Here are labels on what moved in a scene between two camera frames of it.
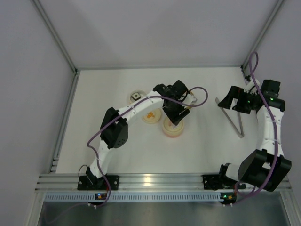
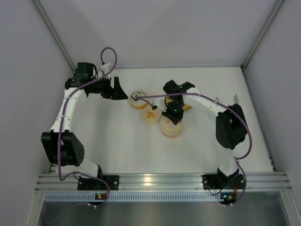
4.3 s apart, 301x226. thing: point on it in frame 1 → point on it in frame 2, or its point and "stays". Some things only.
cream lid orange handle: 152,117 stays
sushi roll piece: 136,96 stays
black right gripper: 234,98 → 174,113
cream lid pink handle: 170,129 stays
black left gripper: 172,112 → 110,87
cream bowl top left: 141,92 stays
